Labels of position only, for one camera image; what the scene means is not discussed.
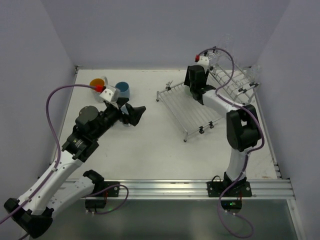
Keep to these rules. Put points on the right black controller box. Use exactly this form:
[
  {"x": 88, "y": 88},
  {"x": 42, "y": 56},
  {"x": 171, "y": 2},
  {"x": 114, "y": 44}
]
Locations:
[{"x": 233, "y": 206}]

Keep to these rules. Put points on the light green plastic cup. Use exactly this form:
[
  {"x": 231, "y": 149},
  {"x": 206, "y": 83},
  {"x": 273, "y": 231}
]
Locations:
[{"x": 187, "y": 91}]

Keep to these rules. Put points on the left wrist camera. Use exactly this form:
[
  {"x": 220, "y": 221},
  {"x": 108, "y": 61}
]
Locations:
[{"x": 110, "y": 94}]

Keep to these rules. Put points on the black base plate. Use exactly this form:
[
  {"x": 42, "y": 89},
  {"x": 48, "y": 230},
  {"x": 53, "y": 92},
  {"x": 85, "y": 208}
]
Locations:
[
  {"x": 113, "y": 188},
  {"x": 216, "y": 187}
]

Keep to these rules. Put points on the left black controller box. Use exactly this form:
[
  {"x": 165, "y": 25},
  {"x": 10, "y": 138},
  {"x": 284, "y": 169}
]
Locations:
[{"x": 92, "y": 205}]

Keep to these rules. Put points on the clear glass on rack top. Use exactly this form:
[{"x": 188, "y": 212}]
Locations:
[{"x": 226, "y": 43}]

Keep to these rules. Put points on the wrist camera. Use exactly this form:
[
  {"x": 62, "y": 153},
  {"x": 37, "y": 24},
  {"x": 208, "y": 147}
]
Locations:
[
  {"x": 110, "y": 94},
  {"x": 202, "y": 61}
]

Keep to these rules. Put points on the black controller box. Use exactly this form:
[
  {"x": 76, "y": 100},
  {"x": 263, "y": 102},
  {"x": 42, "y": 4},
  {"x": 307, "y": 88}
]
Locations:
[
  {"x": 233, "y": 206},
  {"x": 92, "y": 205}
]

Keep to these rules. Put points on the grey ceramic mug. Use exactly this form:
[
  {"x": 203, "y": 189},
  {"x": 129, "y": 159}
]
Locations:
[{"x": 124, "y": 109}]

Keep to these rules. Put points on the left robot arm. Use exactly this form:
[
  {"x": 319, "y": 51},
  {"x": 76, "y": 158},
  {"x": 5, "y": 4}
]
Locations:
[{"x": 34, "y": 210}]

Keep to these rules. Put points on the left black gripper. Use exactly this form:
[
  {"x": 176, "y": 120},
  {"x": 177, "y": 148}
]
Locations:
[{"x": 124, "y": 111}]

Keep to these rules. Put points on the aluminium mounting rail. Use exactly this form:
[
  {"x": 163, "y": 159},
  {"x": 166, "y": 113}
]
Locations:
[{"x": 261, "y": 189}]

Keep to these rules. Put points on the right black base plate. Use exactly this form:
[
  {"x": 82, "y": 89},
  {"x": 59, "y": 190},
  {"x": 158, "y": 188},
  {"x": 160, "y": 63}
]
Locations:
[{"x": 216, "y": 187}]

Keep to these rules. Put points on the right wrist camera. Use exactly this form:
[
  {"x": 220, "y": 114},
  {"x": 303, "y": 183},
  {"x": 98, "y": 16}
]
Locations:
[{"x": 202, "y": 61}]

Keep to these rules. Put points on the clear glass on rack right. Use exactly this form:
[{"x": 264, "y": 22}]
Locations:
[{"x": 252, "y": 73}]

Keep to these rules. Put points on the metal wire dish rack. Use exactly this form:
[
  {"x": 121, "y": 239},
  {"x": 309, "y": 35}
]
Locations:
[{"x": 199, "y": 105}]

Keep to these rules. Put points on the clear glass on rack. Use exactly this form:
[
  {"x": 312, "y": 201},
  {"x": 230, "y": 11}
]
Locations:
[
  {"x": 252, "y": 73},
  {"x": 226, "y": 43}
]

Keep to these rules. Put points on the white patterned ceramic mug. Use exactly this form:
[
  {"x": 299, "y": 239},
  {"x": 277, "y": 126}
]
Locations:
[{"x": 98, "y": 82}]

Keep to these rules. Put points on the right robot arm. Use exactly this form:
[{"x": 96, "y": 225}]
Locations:
[{"x": 242, "y": 126}]

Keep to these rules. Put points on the light blue plastic cup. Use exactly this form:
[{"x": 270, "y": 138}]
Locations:
[{"x": 124, "y": 89}]

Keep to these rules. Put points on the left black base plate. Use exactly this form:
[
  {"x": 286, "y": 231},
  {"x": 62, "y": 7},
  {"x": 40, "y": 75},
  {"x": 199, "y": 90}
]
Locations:
[{"x": 113, "y": 188}]

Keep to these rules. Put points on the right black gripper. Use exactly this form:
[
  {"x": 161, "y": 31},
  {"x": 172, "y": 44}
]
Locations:
[{"x": 196, "y": 91}]

